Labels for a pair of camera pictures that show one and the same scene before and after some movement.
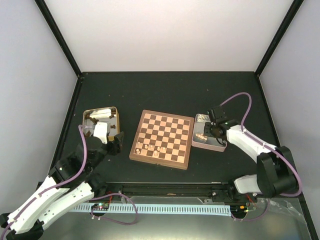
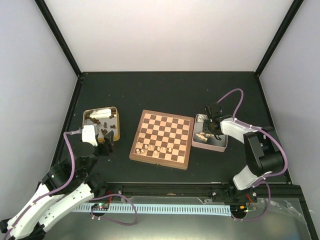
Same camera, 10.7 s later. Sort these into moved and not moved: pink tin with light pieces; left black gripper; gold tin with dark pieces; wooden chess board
Moved: left black gripper
Not moved: gold tin with dark pieces; wooden chess board; pink tin with light pieces
